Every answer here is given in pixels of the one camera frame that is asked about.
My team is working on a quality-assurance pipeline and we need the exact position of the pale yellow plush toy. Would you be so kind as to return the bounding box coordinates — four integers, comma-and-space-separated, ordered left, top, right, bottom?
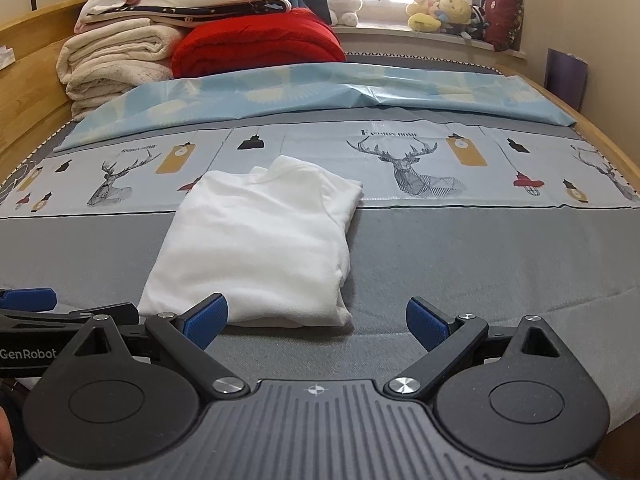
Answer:
406, 0, 446, 33

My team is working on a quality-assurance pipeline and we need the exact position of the red pillow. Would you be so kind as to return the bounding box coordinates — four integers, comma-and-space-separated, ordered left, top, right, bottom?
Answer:
482, 0, 523, 52

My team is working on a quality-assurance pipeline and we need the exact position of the white shirt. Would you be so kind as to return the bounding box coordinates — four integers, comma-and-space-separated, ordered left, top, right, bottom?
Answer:
137, 155, 363, 328

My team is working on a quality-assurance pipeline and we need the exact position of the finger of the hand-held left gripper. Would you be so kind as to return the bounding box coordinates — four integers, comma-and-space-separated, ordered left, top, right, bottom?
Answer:
0, 287, 58, 313
0, 302, 141, 333

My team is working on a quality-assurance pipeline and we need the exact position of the red folded quilt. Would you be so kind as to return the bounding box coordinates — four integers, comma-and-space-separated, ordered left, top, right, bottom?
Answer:
171, 7, 347, 80

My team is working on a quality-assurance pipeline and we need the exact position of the purple bag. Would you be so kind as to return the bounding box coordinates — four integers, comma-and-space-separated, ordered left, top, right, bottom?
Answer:
545, 48, 588, 113

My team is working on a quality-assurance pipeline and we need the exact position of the cream folded blanket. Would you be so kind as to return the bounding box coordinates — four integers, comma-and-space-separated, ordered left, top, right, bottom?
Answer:
57, 17, 188, 121

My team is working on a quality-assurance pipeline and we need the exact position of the windowsill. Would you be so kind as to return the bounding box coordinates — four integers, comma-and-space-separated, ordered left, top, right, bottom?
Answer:
332, 22, 528, 66

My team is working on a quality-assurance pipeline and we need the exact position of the white plush toy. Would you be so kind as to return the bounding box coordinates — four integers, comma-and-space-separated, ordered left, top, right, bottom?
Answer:
325, 0, 363, 27

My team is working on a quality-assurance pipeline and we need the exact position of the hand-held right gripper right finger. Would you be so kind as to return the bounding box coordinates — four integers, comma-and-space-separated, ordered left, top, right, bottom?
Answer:
382, 296, 576, 403

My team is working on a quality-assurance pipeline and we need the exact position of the round yellow plush toy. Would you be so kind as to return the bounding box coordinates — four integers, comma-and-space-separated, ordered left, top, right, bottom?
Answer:
437, 0, 473, 26

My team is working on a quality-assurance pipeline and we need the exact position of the wooden bed frame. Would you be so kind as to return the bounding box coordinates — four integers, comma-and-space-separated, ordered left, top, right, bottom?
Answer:
0, 0, 640, 191

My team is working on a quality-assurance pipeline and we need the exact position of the dark star print blanket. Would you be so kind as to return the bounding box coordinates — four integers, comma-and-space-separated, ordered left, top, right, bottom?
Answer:
82, 0, 292, 26

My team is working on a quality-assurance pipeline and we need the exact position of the light blue patterned sheet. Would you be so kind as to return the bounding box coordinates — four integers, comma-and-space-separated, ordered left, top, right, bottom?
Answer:
52, 62, 577, 153

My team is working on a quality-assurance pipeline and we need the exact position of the striped plush toy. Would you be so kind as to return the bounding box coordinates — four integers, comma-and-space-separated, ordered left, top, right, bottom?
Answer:
457, 5, 491, 41

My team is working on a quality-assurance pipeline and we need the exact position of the grey deer print bedsheet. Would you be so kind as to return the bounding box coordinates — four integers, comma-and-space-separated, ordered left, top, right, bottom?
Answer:
0, 50, 640, 441

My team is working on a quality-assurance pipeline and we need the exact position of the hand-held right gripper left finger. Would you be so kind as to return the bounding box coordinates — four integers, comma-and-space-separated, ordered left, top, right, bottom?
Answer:
70, 292, 251, 401

